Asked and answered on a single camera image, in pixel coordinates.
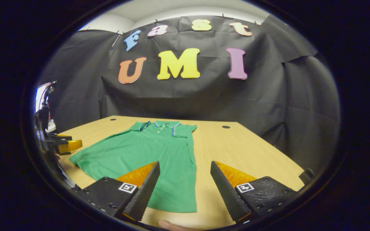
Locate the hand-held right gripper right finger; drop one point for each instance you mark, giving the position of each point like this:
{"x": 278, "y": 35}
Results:
{"x": 230, "y": 195}

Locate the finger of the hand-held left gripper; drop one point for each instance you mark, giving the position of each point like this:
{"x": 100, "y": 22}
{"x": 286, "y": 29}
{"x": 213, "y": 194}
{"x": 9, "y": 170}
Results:
{"x": 71, "y": 146}

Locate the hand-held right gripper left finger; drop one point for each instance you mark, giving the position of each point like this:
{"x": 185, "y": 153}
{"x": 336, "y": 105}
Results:
{"x": 141, "y": 195}

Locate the green T-shirt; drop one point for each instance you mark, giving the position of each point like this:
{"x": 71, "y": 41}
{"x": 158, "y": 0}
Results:
{"x": 133, "y": 154}

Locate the black gooseneck stand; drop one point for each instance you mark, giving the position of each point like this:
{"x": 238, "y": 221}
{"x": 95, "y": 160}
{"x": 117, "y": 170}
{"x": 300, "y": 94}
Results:
{"x": 45, "y": 106}

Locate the computer monitor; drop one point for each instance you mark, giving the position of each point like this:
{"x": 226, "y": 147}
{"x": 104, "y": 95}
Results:
{"x": 41, "y": 96}

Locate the dark rounded object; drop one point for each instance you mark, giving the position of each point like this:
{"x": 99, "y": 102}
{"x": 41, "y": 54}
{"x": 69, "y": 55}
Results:
{"x": 307, "y": 175}

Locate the black backdrop cloth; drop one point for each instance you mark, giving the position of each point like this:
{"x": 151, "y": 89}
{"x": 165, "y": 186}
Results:
{"x": 188, "y": 99}

